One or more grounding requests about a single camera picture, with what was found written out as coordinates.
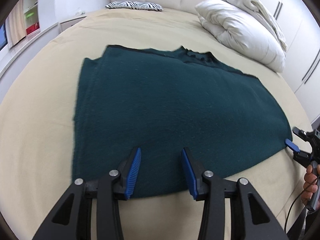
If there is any beige curtain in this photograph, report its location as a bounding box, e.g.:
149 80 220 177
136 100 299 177
5 0 26 48

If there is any zebra print pillow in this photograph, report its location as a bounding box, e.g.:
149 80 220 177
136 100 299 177
105 1 163 11

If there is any person's right hand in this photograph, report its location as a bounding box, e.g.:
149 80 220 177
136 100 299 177
301 165 318 206

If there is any white bedside table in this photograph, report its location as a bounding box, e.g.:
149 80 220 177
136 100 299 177
59 14 87 32

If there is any dark green knit sweater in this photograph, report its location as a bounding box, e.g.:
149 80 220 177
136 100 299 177
72 45 292 198

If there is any white wall shelf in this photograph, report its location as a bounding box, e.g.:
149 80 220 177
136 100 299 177
23 0 39 29

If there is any dark framed window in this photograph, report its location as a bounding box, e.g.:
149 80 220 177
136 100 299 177
0 24 8 50

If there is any white folded duvet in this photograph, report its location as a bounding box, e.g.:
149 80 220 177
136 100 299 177
195 0 287 73

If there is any white wardrobe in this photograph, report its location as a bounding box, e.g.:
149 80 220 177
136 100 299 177
257 0 320 100

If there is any red storage box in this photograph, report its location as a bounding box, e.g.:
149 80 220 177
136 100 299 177
26 22 40 35

